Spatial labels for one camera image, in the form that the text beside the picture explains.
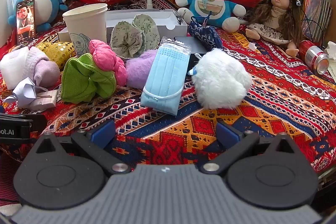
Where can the lilac pink sock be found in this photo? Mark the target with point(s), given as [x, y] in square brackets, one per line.
[46, 71]

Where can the small white tissue scrap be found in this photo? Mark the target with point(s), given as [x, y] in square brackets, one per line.
[252, 45]

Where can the white foam block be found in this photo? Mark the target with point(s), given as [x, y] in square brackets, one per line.
[11, 69]

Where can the white cardboard box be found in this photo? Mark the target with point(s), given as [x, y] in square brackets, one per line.
[168, 18]

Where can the navy patterned fabric pouch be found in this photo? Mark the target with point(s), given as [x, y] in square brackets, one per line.
[207, 35]

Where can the pink scrunchie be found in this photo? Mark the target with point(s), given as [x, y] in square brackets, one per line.
[105, 56]

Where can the red patterned blanket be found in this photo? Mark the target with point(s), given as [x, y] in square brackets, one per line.
[275, 98]

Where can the gold sequin scrunchie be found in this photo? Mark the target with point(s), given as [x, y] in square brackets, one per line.
[59, 52]

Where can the miniature metal bicycle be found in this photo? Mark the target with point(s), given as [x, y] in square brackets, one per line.
[131, 7]

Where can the red soda can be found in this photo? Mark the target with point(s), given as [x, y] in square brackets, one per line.
[313, 56]

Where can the black flat box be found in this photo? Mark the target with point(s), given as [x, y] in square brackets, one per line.
[195, 47]

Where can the black binder clip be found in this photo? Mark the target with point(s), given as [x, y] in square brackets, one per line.
[181, 18]

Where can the white fluffy scrunchie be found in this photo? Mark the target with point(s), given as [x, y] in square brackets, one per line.
[221, 79]

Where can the blue face mask pack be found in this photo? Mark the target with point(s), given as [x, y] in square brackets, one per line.
[165, 77]

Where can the white paper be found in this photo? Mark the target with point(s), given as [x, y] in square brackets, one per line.
[25, 91]

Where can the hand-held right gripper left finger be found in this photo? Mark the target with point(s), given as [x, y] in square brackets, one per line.
[103, 132]

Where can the white paper cup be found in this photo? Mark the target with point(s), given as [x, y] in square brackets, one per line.
[85, 27]

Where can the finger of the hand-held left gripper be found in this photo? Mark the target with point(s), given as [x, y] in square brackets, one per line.
[15, 118]

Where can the black smartphone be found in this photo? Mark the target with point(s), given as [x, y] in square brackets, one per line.
[25, 22]

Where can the green floral fabric scrunchie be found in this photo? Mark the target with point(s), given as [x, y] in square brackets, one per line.
[131, 37]

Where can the blue round plush toy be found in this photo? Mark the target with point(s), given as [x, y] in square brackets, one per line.
[42, 1]

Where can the row of thin colourful booklets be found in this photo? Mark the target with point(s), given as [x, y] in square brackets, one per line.
[316, 14]

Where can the white tissue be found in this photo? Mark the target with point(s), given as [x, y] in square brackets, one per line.
[331, 48]

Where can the brown-haired doll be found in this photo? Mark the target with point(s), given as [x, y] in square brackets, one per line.
[279, 14]

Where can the purple fluffy scrunchie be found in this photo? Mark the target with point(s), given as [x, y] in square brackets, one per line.
[139, 69]

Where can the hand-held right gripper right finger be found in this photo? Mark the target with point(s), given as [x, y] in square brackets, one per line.
[227, 133]

